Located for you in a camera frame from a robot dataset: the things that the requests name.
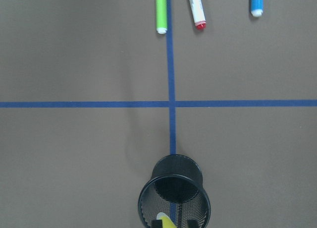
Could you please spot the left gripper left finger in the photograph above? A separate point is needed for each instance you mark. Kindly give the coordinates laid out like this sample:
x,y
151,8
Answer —
x,y
156,224

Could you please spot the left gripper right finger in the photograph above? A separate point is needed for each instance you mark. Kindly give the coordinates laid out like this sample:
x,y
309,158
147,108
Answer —
x,y
192,224

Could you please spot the yellow highlighter pen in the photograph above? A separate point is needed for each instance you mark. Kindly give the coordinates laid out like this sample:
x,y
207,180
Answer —
x,y
166,220

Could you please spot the red white marker pen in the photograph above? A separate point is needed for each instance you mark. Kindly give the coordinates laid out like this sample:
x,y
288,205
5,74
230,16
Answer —
x,y
198,14

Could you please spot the green highlighter pen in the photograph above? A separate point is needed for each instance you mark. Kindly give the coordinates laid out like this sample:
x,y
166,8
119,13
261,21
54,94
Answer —
x,y
161,16

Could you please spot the blue marker pen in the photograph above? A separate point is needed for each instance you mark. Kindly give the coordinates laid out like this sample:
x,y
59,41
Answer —
x,y
256,8

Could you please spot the black mesh pen cup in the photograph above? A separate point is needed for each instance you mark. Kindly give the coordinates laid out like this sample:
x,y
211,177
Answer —
x,y
175,188

